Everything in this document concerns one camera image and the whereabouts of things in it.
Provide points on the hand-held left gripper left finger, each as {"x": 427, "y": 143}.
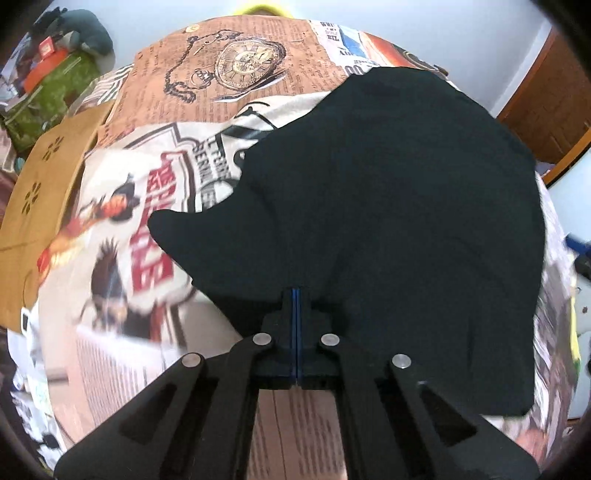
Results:
{"x": 231, "y": 392}

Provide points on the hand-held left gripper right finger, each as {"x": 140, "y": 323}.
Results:
{"x": 364, "y": 392}

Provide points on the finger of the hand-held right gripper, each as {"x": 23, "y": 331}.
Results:
{"x": 579, "y": 244}

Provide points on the black printed t-shirt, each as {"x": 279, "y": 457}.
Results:
{"x": 392, "y": 207}

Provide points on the wooden door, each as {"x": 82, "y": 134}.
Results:
{"x": 554, "y": 115}

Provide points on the printed blanket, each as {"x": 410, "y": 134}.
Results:
{"x": 138, "y": 207}

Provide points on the bamboo lap table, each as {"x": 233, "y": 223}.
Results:
{"x": 41, "y": 184}

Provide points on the green patterned storage box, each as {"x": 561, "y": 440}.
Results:
{"x": 69, "y": 78}

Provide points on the orange flat box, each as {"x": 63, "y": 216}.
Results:
{"x": 44, "y": 70}

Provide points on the grey plush toy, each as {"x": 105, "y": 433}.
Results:
{"x": 92, "y": 34}

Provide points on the small red box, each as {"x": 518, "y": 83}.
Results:
{"x": 47, "y": 47}

